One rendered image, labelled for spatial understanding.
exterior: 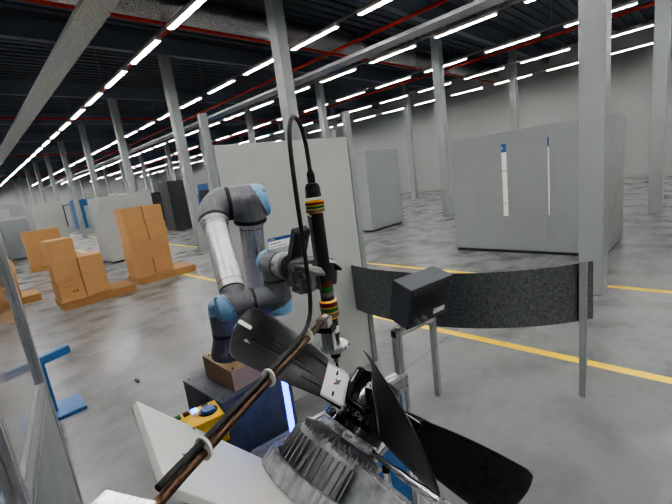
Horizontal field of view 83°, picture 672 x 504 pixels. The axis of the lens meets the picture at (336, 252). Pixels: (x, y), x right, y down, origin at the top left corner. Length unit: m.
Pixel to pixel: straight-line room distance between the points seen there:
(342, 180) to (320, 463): 2.55
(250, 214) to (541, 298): 2.09
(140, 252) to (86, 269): 1.16
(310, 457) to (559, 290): 2.30
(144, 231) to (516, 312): 7.55
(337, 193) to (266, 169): 0.64
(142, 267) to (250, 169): 6.42
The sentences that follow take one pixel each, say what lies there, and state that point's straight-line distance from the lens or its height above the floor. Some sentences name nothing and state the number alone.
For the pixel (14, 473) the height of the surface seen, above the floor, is 1.10.
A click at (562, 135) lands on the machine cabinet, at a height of 1.85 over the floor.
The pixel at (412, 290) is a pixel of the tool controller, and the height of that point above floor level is 1.23.
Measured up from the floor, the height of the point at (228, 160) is 1.90.
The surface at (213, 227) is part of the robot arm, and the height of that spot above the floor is 1.60.
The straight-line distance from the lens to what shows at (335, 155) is 3.13.
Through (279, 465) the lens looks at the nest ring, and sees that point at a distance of 0.87.
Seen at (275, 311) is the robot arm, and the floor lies 1.35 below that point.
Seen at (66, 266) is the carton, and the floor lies 0.75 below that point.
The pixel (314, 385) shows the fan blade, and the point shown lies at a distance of 0.87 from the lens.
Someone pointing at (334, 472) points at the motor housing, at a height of 1.15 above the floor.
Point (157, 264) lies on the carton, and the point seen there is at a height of 0.32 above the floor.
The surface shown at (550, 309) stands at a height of 0.66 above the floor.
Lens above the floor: 1.71
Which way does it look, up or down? 11 degrees down
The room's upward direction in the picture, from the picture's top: 8 degrees counter-clockwise
